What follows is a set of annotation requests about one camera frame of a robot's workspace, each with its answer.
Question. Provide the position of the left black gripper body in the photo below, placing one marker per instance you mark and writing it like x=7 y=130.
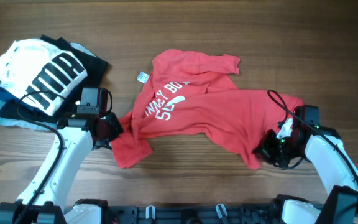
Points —
x=113 y=127

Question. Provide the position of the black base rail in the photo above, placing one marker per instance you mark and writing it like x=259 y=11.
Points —
x=182 y=214

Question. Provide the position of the red printed t-shirt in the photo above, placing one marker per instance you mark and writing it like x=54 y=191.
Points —
x=189 y=93

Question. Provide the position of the dark blue folded garment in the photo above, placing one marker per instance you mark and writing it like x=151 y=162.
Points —
x=30 y=101

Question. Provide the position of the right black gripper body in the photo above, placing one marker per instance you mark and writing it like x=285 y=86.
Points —
x=268 y=150

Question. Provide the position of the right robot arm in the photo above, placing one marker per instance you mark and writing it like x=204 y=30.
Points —
x=323 y=147

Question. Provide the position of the light blue folded garment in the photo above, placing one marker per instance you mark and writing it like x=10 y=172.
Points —
x=95 y=67

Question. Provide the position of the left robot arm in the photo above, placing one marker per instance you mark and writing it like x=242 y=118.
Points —
x=90 y=126

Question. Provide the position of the white folded shirt black letters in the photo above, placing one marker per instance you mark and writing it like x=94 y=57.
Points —
x=35 y=65

